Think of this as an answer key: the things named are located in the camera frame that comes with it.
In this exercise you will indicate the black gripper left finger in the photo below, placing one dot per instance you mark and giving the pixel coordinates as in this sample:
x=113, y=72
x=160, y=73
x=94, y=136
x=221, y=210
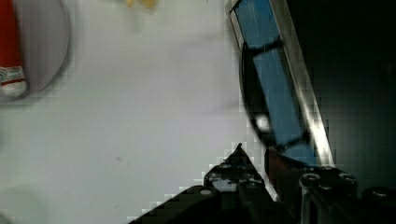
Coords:
x=233, y=192

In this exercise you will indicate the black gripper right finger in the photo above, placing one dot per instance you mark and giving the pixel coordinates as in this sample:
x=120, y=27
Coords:
x=326, y=195

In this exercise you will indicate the silver toaster oven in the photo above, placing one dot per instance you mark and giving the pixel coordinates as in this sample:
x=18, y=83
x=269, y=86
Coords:
x=318, y=83

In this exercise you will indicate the yellow peeled banana toy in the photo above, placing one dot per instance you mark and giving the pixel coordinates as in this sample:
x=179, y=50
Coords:
x=143, y=3

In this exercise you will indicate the red ketchup bottle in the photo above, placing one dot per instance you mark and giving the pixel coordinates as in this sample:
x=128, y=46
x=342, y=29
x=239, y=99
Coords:
x=13, y=81

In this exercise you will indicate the grey round plate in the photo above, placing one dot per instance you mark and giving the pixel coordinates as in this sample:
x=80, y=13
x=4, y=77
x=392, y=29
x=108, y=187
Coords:
x=44, y=29

